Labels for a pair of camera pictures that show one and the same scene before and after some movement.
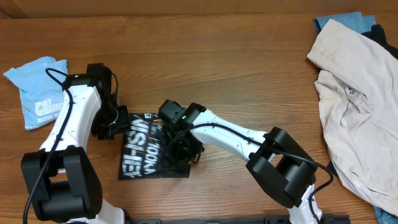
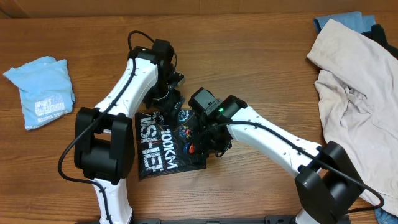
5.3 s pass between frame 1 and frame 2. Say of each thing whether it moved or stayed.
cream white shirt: stayed
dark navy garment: stayed
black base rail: stayed
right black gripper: moved
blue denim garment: stayed
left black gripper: moved
